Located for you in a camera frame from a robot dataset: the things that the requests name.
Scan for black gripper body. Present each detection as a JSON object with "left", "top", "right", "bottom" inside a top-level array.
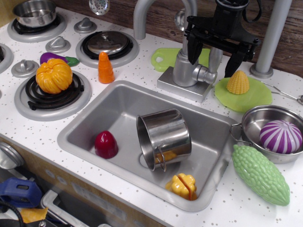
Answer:
[{"left": 185, "top": 5, "right": 261, "bottom": 55}]

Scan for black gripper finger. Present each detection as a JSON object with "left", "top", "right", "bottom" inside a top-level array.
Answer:
[
  {"left": 224, "top": 48, "right": 248, "bottom": 78},
  {"left": 187, "top": 33, "right": 203, "bottom": 65}
]

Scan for silver faucet lever handle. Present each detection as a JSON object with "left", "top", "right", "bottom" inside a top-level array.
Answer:
[{"left": 208, "top": 47, "right": 223, "bottom": 74}]

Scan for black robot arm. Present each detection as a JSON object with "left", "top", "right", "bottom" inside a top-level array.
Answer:
[{"left": 185, "top": 0, "right": 262, "bottom": 78}]

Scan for yellow toy corn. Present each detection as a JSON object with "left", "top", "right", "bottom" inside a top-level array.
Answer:
[{"left": 226, "top": 70, "right": 250, "bottom": 95}]

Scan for green toy cutting board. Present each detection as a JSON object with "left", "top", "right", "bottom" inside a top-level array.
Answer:
[{"left": 151, "top": 48, "right": 210, "bottom": 72}]

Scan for hanging silver ladle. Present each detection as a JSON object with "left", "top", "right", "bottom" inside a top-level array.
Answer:
[{"left": 174, "top": 8, "right": 185, "bottom": 31}]

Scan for silver toy faucet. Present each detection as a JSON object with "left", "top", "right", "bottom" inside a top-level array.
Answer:
[{"left": 134, "top": 0, "right": 217, "bottom": 103}]

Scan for green round plate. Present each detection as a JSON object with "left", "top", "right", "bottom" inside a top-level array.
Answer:
[{"left": 214, "top": 77, "right": 273, "bottom": 113}]

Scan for steel pot lid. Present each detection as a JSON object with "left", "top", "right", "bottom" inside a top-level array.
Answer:
[{"left": 87, "top": 31, "right": 129, "bottom": 55}]

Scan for purple striped toy onion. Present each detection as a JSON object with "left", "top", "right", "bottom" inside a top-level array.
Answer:
[{"left": 259, "top": 120, "right": 303, "bottom": 154}]

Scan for orange toy carrot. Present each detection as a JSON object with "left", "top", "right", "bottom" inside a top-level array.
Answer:
[{"left": 98, "top": 52, "right": 115, "bottom": 84}]

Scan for steel pot lying sideways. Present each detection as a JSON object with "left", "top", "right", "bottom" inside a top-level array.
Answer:
[{"left": 136, "top": 109, "right": 192, "bottom": 172}]

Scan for silver sink basin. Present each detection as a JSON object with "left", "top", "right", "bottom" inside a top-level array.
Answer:
[{"left": 57, "top": 81, "right": 234, "bottom": 212}]

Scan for hanging silver strainer spoon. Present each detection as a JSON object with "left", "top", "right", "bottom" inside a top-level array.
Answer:
[{"left": 89, "top": 0, "right": 110, "bottom": 16}]

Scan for silver stove knob top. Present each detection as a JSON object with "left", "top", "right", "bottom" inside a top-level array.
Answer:
[{"left": 74, "top": 17, "right": 97, "bottom": 34}]

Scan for silver stove knob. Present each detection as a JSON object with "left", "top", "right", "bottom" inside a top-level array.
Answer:
[
  {"left": 74, "top": 17, "right": 97, "bottom": 34},
  {"left": 45, "top": 36, "right": 71, "bottom": 54},
  {"left": 11, "top": 60, "right": 39, "bottom": 78}
]

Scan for green toy bitter gourd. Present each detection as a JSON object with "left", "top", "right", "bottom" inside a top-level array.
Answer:
[{"left": 232, "top": 145, "right": 290, "bottom": 206}]

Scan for purple toy eggplant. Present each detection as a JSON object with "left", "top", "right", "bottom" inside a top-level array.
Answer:
[{"left": 40, "top": 52, "right": 80, "bottom": 67}]

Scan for red toy pepper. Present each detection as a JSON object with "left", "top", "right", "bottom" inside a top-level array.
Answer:
[{"left": 94, "top": 131, "right": 118, "bottom": 159}]

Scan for silver stove knob middle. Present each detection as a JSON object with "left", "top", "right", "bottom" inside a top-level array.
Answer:
[{"left": 45, "top": 36, "right": 71, "bottom": 54}]

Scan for yellow toy flower vegetable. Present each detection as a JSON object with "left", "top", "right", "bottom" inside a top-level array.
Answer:
[{"left": 165, "top": 173, "right": 197, "bottom": 201}]

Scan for orange toy pumpkin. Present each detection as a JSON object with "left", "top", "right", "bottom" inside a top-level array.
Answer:
[{"left": 36, "top": 59, "right": 73, "bottom": 94}]

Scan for steel pot on burner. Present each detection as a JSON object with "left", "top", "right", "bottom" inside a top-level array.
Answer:
[{"left": 13, "top": 0, "right": 56, "bottom": 28}]

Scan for front black stove burner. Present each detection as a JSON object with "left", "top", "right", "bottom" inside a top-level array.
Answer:
[{"left": 14, "top": 71, "right": 92, "bottom": 122}]

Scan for back left stove burner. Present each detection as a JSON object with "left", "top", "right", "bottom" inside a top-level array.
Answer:
[{"left": 7, "top": 13, "right": 67, "bottom": 43}]

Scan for silver stove knob left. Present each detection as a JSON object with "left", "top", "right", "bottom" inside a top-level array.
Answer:
[{"left": 11, "top": 60, "right": 39, "bottom": 78}]

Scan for far left stove burner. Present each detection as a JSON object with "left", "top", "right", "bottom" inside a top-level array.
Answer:
[{"left": 0, "top": 44, "right": 14, "bottom": 73}]

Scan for silver oven knob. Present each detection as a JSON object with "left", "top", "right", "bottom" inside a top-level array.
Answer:
[{"left": 0, "top": 141, "right": 25, "bottom": 170}]

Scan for blue clamp tool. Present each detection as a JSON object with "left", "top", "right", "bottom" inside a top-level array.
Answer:
[{"left": 0, "top": 177, "right": 43, "bottom": 208}]

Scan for yellow cloth piece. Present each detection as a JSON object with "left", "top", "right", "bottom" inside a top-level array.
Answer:
[{"left": 20, "top": 208, "right": 48, "bottom": 223}]

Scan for grey vertical post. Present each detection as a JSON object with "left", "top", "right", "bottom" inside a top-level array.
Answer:
[{"left": 250, "top": 0, "right": 292, "bottom": 79}]

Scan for steel bowl with handles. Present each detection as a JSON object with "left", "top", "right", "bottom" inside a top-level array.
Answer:
[{"left": 230, "top": 105, "right": 303, "bottom": 164}]

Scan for metal wire utensil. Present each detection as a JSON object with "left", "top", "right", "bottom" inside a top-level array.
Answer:
[{"left": 262, "top": 81, "right": 303, "bottom": 105}]

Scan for black cable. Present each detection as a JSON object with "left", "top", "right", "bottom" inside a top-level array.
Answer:
[{"left": 0, "top": 200, "right": 25, "bottom": 227}]

